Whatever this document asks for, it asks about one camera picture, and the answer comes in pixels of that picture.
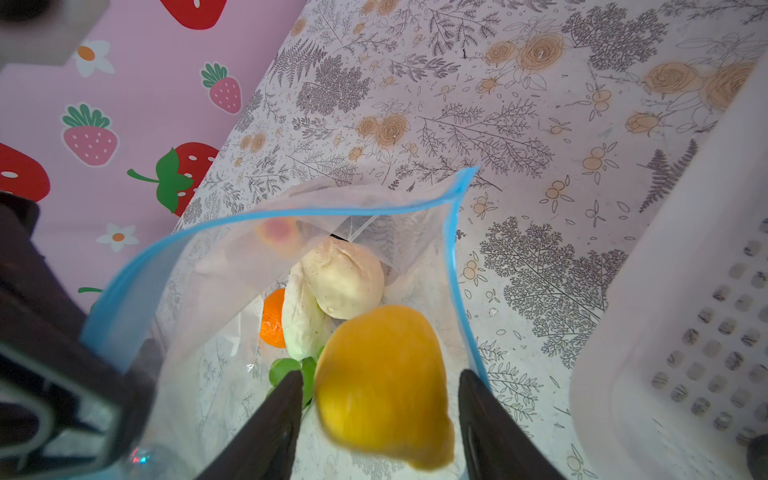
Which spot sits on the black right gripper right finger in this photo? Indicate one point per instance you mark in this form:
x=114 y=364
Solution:
x=494 y=446

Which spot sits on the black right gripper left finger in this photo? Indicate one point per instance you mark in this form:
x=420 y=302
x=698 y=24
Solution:
x=265 y=447

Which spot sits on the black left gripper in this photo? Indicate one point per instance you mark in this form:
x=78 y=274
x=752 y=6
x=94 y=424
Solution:
x=64 y=411

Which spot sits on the orange tangerine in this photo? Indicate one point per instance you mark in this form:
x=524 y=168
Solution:
x=271 y=330

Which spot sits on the white radish with leaves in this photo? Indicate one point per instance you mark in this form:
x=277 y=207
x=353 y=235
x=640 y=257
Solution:
x=306 y=329

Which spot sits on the white plastic mesh basket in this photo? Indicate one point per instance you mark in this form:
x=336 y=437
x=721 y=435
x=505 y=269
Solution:
x=672 y=384

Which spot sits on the clear zip bag blue zipper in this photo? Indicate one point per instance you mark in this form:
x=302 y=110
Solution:
x=237 y=303

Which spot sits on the beige pear shaped fruit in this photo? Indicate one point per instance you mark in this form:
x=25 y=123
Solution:
x=346 y=279

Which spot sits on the yellow red peach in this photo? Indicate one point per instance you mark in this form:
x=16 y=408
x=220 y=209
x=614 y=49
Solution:
x=281 y=234

